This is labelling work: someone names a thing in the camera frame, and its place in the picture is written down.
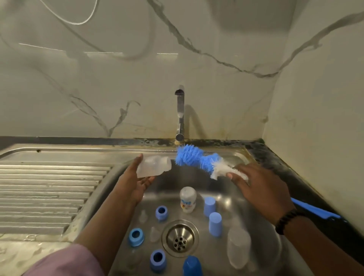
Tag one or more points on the person's left hand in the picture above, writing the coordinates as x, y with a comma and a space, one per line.
133, 182

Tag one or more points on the person's right hand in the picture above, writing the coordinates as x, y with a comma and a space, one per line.
261, 190

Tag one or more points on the translucent bottle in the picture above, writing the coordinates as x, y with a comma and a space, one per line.
239, 247
153, 166

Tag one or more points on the blue cylindrical bottle cap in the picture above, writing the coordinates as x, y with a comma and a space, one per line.
215, 224
210, 206

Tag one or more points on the cartoon print baby bottle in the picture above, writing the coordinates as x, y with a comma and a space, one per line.
188, 199

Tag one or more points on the blue and white bottle brush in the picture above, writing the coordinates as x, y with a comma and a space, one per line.
187, 154

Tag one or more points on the translucent bottle front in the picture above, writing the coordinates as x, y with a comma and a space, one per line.
239, 247

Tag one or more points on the dark blue dome cap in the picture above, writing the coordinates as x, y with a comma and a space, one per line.
193, 266

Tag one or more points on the person's right forearm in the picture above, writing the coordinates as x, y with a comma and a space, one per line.
318, 247

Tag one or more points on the person's left forearm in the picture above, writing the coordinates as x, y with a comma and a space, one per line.
105, 233

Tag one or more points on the metal sink drain strainer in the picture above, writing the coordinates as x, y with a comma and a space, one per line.
180, 239

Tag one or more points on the chrome sink faucet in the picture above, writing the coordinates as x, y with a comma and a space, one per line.
179, 114

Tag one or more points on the stainless steel sink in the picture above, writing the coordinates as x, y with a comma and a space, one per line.
51, 187

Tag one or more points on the pink shirt sleeve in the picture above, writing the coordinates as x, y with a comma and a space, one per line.
65, 262

